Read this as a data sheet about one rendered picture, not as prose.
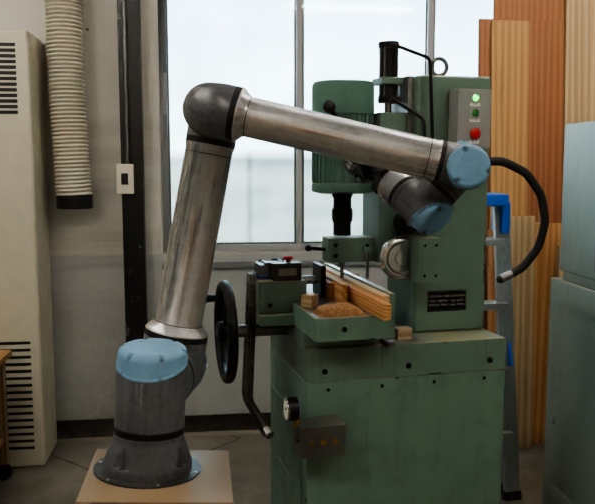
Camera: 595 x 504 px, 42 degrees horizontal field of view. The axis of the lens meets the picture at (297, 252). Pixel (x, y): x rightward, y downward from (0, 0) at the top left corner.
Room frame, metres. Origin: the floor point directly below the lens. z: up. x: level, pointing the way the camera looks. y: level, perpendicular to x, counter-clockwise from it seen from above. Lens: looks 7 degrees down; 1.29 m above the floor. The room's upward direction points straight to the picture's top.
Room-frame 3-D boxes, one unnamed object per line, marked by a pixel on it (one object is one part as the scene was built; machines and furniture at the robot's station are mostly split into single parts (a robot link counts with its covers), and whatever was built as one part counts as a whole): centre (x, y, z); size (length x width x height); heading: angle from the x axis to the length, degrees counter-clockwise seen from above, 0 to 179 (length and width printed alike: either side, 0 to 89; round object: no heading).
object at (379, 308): (2.16, -0.14, 0.92); 0.62 x 0.02 x 0.04; 14
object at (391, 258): (2.13, -0.29, 1.02); 0.12 x 0.03 x 0.12; 104
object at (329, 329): (2.18, -0.03, 0.87); 0.61 x 0.30 x 0.06; 14
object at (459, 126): (2.16, -0.47, 1.40); 0.10 x 0.06 x 0.16; 104
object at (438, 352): (2.25, -0.25, 0.76); 0.57 x 0.45 x 0.09; 104
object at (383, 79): (2.25, -0.26, 1.54); 0.08 x 0.08 x 0.17; 14
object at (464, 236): (2.29, -0.41, 1.16); 0.22 x 0.22 x 0.72; 14
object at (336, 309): (1.94, -0.11, 0.91); 0.12 x 0.09 x 0.03; 104
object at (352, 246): (2.22, -0.15, 1.03); 0.14 x 0.07 x 0.09; 104
